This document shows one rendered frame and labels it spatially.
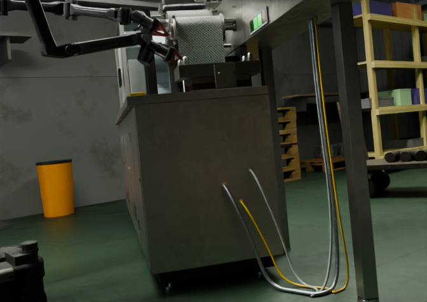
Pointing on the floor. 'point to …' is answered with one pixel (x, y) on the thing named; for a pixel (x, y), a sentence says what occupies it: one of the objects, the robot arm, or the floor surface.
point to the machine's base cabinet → (201, 185)
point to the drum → (56, 187)
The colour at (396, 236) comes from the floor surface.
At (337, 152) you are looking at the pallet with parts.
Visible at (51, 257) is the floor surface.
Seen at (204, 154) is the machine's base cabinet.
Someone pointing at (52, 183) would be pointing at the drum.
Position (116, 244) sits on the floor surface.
